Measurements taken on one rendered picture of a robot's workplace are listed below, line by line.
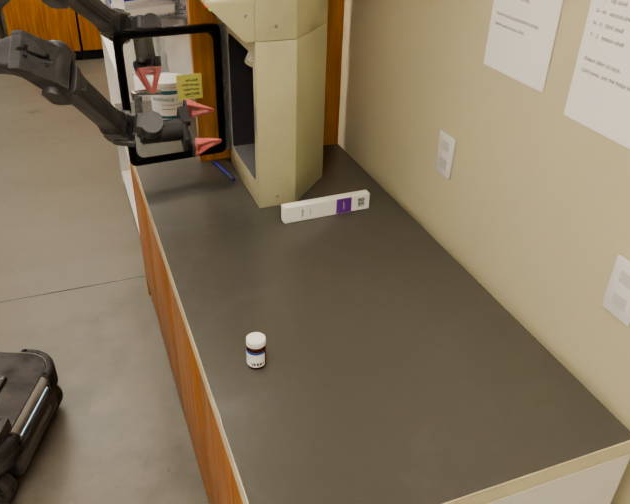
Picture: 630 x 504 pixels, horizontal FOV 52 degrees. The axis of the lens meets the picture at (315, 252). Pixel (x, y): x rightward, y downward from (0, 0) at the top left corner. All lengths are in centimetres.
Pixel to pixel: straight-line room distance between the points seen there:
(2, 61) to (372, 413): 95
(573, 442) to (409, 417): 29
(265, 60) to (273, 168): 30
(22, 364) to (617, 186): 202
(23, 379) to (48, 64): 137
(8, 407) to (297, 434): 139
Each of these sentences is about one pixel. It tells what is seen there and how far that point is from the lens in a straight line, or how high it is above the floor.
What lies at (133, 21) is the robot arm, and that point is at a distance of 197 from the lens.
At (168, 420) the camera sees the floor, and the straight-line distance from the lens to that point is 253.
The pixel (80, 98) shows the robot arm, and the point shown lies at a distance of 149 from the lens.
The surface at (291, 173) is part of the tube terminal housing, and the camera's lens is 184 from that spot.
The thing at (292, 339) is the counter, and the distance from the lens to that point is 138.
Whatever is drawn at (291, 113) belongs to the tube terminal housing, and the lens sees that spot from 177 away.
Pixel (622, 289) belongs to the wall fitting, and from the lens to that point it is 129.
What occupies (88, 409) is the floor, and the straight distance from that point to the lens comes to 264.
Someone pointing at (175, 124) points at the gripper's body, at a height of 120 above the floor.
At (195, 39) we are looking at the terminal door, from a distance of 196.
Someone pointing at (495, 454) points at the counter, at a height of 94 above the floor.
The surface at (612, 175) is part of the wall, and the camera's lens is 127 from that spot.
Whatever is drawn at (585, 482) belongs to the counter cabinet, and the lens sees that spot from 134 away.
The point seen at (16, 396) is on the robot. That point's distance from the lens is 242.
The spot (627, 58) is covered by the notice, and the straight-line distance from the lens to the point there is 123.
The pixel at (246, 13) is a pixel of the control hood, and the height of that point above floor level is 148.
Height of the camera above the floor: 183
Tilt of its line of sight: 33 degrees down
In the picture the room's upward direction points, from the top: 2 degrees clockwise
